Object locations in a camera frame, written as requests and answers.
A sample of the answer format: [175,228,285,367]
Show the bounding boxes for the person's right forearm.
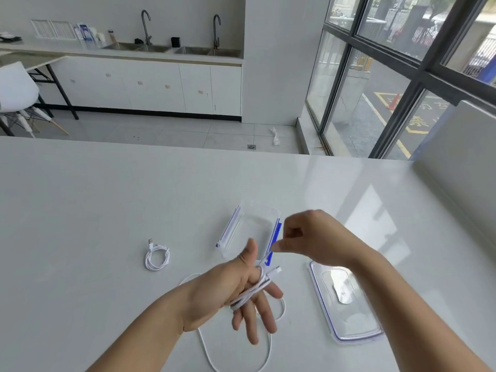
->
[348,236,493,372]

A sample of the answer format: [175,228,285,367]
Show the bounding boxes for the clear container with blue clips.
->
[215,200,283,264]

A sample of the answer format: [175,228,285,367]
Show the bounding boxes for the person's left hand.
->
[180,238,284,346]

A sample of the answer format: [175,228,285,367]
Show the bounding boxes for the person's right hand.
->
[270,209,359,268]

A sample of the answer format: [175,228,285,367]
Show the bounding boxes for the dark window frame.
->
[305,0,496,161]

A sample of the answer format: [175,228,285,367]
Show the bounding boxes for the steel sink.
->
[173,46,242,58]
[101,42,173,54]

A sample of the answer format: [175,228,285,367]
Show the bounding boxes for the white kitchen cabinet counter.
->
[0,40,244,121]

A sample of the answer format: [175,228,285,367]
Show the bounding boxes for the clear container lid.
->
[306,259,385,345]

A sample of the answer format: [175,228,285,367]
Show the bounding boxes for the beige table black legs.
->
[0,52,80,137]

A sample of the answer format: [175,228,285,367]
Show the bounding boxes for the white slatted rack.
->
[30,19,77,39]

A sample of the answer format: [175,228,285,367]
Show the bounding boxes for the blue white box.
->
[74,23,96,42]

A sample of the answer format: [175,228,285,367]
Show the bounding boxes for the white plastic chair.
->
[0,60,70,138]

